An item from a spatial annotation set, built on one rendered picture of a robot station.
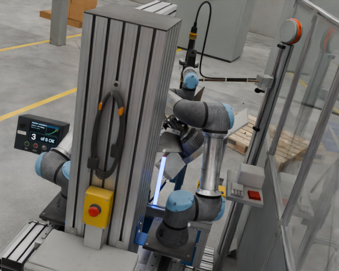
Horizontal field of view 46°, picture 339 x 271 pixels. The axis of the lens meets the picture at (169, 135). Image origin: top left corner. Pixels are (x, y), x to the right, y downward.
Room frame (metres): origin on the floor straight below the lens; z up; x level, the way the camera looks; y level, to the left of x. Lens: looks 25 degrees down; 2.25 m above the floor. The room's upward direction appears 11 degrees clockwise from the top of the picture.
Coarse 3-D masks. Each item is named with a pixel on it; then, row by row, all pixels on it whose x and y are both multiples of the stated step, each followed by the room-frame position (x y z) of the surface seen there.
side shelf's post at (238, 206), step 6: (240, 204) 2.36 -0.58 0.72; (234, 210) 2.37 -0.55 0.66; (240, 210) 2.36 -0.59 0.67; (234, 216) 2.37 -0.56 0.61; (234, 222) 2.37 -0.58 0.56; (228, 228) 2.39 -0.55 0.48; (234, 228) 2.36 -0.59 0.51; (228, 234) 2.37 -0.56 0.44; (228, 240) 2.38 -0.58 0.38; (222, 246) 2.40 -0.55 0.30; (228, 246) 2.36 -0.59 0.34; (222, 252) 2.37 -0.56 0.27; (222, 258) 2.38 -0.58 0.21; (222, 264) 2.36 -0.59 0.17; (216, 270) 2.37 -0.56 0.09
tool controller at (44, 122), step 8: (24, 120) 1.96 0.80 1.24; (32, 120) 1.96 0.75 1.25; (40, 120) 1.96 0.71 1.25; (48, 120) 2.00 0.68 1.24; (56, 120) 2.04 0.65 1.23; (24, 128) 1.95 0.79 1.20; (32, 128) 1.94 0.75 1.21; (40, 128) 1.94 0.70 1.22; (48, 128) 1.94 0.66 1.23; (56, 128) 1.94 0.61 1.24; (64, 128) 1.96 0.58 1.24; (16, 136) 1.93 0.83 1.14; (24, 136) 1.93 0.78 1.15; (40, 136) 1.93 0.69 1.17; (48, 136) 1.93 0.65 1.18; (56, 136) 1.93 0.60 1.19; (64, 136) 1.97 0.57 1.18; (16, 144) 1.92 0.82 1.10; (24, 144) 1.92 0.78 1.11; (32, 144) 1.92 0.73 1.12; (40, 144) 1.92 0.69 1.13; (48, 144) 1.92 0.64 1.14; (56, 144) 1.92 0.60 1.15; (32, 152) 1.91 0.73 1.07; (40, 152) 1.91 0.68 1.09
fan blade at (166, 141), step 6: (168, 132) 2.27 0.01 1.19; (162, 138) 2.19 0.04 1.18; (168, 138) 2.20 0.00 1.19; (174, 138) 2.22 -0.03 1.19; (180, 138) 2.24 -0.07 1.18; (162, 144) 2.13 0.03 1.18; (168, 144) 2.13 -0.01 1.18; (174, 144) 2.14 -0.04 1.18; (180, 144) 2.16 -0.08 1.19; (162, 150) 2.07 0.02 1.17; (168, 150) 2.07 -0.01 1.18; (180, 150) 2.07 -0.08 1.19
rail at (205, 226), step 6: (150, 204) 1.95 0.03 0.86; (150, 210) 1.93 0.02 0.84; (156, 210) 1.92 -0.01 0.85; (162, 210) 1.92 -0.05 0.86; (150, 216) 1.93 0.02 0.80; (156, 216) 1.92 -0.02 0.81; (162, 216) 1.92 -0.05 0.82; (192, 222) 1.91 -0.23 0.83; (198, 222) 1.91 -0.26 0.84; (204, 222) 1.91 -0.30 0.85; (210, 222) 1.90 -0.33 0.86; (198, 228) 1.91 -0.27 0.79; (204, 228) 1.91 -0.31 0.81; (210, 228) 1.90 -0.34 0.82
